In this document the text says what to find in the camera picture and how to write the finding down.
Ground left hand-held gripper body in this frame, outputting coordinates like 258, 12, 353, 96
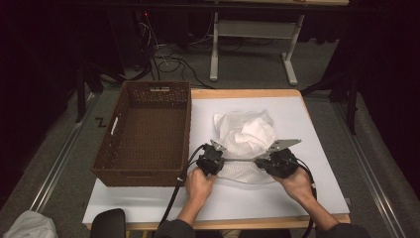
196, 139, 228, 177

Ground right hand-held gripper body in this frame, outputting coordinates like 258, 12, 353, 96
266, 138, 302, 179

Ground white cloth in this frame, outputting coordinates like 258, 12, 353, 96
212, 108, 282, 185
1, 210, 59, 238

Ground brown woven basket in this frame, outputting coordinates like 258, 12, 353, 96
91, 80, 192, 188

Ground person's left hand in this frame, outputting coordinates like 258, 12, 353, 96
184, 167, 218, 208

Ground person's right hand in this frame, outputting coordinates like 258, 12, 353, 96
271, 167, 315, 205

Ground white table mat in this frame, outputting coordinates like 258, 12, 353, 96
82, 95, 351, 226

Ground black stand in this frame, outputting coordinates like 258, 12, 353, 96
300, 70, 361, 136
73, 62, 107, 123

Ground black chair back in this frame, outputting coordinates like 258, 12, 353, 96
89, 207, 127, 238

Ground right hand-held gripper black cable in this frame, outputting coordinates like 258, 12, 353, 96
295, 157, 319, 238

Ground hand-held gripper black cable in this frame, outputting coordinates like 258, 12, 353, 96
295, 157, 319, 238
152, 143, 208, 238

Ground left hand-held gripper black cable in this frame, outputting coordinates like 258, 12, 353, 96
152, 143, 208, 238

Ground metal floor rail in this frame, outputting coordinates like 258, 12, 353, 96
29, 93, 100, 212
331, 102, 409, 238

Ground black floor cable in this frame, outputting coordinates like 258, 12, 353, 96
153, 46, 216, 90

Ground white floor cable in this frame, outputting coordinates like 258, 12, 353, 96
138, 13, 170, 67

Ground white desk frame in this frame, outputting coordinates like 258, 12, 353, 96
204, 0, 350, 87

